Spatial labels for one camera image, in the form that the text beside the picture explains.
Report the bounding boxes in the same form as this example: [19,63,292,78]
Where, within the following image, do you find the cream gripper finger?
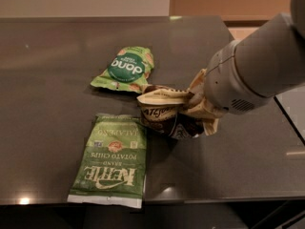
[137,89,193,105]
[203,118,219,135]

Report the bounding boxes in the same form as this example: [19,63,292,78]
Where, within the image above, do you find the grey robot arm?
[137,0,305,139]

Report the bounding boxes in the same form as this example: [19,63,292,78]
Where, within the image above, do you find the green Kettle jalapeno chip bag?
[68,114,147,209]

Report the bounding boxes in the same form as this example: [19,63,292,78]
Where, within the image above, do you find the brown Late July chip bag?
[137,85,204,139]

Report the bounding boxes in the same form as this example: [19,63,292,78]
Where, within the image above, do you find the light green snack pouch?
[91,46,154,94]

